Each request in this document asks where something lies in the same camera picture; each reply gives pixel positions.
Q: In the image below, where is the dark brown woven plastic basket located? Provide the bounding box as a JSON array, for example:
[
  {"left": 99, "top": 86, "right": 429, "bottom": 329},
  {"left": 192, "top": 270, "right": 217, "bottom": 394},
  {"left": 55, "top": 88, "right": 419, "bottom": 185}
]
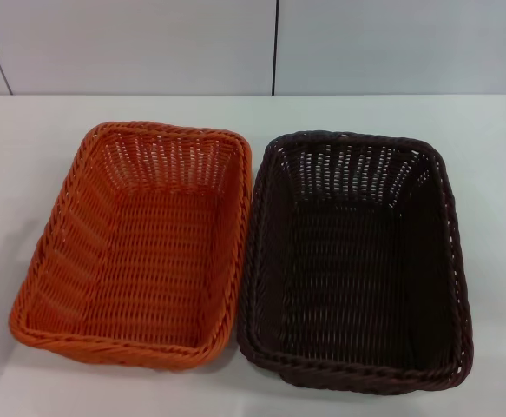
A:
[{"left": 236, "top": 128, "right": 473, "bottom": 396}]

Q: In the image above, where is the orange woven plastic basket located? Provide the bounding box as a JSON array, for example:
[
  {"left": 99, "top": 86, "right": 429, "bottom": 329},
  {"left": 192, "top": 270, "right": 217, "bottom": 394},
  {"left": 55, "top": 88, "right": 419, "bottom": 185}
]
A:
[{"left": 8, "top": 121, "right": 253, "bottom": 371}]

